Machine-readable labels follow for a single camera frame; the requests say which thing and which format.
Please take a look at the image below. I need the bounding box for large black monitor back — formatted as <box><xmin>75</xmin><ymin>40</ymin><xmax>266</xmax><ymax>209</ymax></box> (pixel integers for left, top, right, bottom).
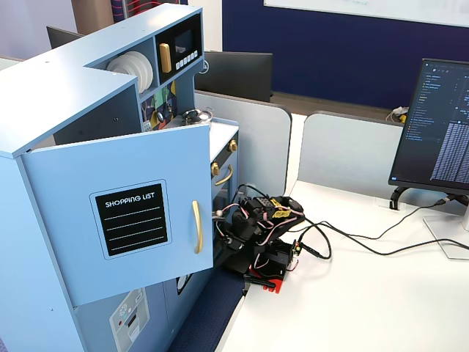
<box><xmin>202</xmin><ymin>50</ymin><xmax>274</xmax><ymax>103</ymax></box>

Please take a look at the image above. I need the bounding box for white toy plate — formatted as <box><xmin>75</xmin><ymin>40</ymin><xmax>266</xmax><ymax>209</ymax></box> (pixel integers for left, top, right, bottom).
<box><xmin>137</xmin><ymin>54</ymin><xmax>154</xmax><ymax>92</ymax></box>
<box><xmin>106</xmin><ymin>51</ymin><xmax>142</xmax><ymax>80</ymax></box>
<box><xmin>124</xmin><ymin>50</ymin><xmax>149</xmax><ymax>88</ymax></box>

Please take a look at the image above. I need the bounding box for long gold door handle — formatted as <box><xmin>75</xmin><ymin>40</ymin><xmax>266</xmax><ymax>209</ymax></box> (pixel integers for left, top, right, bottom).
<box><xmin>191</xmin><ymin>199</ymin><xmax>204</xmax><ymax>254</ymax></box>

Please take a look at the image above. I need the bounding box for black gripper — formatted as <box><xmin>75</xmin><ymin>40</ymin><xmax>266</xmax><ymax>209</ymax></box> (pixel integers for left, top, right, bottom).
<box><xmin>218</xmin><ymin>209</ymin><xmax>257</xmax><ymax>254</ymax></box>

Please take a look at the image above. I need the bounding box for gold oven handle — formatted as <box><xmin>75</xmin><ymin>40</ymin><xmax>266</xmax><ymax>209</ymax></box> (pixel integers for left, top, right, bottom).
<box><xmin>215</xmin><ymin>164</ymin><xmax>235</xmax><ymax>186</ymax></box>

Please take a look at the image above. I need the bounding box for black cable with plug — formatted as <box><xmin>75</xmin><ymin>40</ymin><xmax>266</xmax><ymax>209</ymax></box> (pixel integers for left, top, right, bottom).
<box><xmin>302</xmin><ymin>196</ymin><xmax>461</xmax><ymax>241</ymax></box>

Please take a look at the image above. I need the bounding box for whiteboard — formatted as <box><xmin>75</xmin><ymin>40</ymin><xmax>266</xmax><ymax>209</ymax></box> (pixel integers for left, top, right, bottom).
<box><xmin>262</xmin><ymin>0</ymin><xmax>469</xmax><ymax>29</ymax></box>

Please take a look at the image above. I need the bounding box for silver toy pot with lid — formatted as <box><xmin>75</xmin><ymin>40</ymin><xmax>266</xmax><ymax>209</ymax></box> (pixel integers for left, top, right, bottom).
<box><xmin>182</xmin><ymin>108</ymin><xmax>215</xmax><ymax>126</ymax></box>

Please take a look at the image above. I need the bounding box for navy blue mat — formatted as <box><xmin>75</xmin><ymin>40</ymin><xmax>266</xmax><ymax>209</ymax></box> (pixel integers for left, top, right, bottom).
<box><xmin>168</xmin><ymin>269</ymin><xmax>246</xmax><ymax>352</ymax></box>

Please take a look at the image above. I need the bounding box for black mounting plate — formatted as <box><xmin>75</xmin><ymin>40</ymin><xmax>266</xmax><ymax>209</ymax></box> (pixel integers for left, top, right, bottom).
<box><xmin>223</xmin><ymin>252</ymin><xmax>254</xmax><ymax>275</ymax></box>

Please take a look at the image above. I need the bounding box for gold microwave handle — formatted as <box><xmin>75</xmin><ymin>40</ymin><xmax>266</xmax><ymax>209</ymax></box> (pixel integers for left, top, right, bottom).
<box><xmin>158</xmin><ymin>43</ymin><xmax>173</xmax><ymax>73</ymax></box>

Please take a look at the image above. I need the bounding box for light blue toy kitchen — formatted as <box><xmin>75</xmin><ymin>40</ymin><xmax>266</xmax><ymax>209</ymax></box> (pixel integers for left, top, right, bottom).
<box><xmin>0</xmin><ymin>2</ymin><xmax>241</xmax><ymax>352</ymax></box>

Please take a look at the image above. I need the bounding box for wide grey desk divider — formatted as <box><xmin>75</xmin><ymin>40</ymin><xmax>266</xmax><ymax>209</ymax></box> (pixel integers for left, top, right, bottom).
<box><xmin>193</xmin><ymin>89</ymin><xmax>293</xmax><ymax>197</ymax></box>

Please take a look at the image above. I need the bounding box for black bracket holder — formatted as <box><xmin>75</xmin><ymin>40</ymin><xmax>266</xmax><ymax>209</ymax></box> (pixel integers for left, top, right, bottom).
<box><xmin>388</xmin><ymin>186</ymin><xmax>408</xmax><ymax>210</ymax></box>

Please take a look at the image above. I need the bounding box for silver monitor stand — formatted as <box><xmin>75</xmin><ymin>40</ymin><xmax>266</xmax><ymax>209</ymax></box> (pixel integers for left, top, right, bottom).
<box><xmin>423</xmin><ymin>194</ymin><xmax>469</xmax><ymax>260</ymax></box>

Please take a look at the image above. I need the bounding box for blue door ice dispenser print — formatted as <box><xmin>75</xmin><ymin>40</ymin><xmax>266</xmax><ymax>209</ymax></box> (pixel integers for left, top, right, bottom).
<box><xmin>73</xmin><ymin>280</ymin><xmax>169</xmax><ymax>352</ymax></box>

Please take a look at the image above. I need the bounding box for small black monitor back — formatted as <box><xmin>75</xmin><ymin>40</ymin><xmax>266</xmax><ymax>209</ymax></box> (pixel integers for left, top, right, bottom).
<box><xmin>46</xmin><ymin>25</ymin><xmax>86</xmax><ymax>51</ymax></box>

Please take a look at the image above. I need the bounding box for red black table clamp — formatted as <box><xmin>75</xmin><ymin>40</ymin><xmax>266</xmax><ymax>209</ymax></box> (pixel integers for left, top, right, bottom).
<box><xmin>243</xmin><ymin>266</ymin><xmax>286</xmax><ymax>294</ymax></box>

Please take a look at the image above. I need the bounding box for blue door shopping list print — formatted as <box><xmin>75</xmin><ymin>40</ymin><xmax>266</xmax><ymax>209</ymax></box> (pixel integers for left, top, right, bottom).
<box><xmin>20</xmin><ymin>122</ymin><xmax>215</xmax><ymax>307</ymax></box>

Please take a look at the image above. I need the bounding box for brown wooden panel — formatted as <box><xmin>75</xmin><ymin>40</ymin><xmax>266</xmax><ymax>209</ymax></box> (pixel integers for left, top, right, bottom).
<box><xmin>71</xmin><ymin>0</ymin><xmax>115</xmax><ymax>36</ymax></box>

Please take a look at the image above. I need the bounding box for navy red patterned panel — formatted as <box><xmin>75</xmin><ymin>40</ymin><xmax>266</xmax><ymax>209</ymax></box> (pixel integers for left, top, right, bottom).
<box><xmin>112</xmin><ymin>0</ymin><xmax>188</xmax><ymax>23</ymax></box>

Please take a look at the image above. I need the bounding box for yellow white cable bundle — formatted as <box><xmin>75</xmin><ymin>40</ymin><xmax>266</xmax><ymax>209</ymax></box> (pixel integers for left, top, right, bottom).
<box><xmin>384</xmin><ymin>105</ymin><xmax>410</xmax><ymax>124</ymax></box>

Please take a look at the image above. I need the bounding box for blue door black cutlery print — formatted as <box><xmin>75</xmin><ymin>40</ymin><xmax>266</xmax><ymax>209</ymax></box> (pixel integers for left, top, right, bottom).
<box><xmin>163</xmin><ymin>269</ymin><xmax>215</xmax><ymax>342</ymax></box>

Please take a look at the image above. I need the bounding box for black toy microwave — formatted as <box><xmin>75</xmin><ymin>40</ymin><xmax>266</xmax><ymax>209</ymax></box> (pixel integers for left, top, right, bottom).
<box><xmin>155</xmin><ymin>13</ymin><xmax>203</xmax><ymax>84</ymax></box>

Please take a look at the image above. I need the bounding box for monitor showing code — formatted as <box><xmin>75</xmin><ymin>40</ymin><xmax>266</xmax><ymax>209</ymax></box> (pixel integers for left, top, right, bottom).
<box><xmin>387</xmin><ymin>57</ymin><xmax>469</xmax><ymax>194</ymax></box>

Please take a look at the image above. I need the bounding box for long black cable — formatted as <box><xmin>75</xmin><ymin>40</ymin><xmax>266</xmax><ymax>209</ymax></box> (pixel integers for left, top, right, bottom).
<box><xmin>298</xmin><ymin>219</ymin><xmax>469</xmax><ymax>260</ymax></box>

